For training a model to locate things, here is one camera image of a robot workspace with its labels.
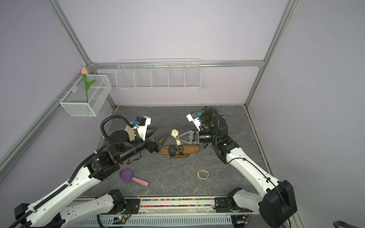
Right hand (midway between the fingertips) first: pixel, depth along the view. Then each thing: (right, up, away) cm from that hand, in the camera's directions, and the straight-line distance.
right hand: (176, 139), depth 63 cm
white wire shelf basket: (-16, +41, +37) cm, 57 cm away
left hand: (-6, +3, 0) cm, 7 cm away
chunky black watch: (-5, -10, +22) cm, 25 cm away
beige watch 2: (+11, -24, +19) cm, 32 cm away
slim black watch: (0, -10, +22) cm, 24 cm away
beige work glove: (-37, 0, +41) cm, 55 cm away
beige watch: (-1, +3, +1) cm, 3 cm away
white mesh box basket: (-54, +17, +11) cm, 58 cm away
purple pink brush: (-31, -24, +19) cm, 43 cm away
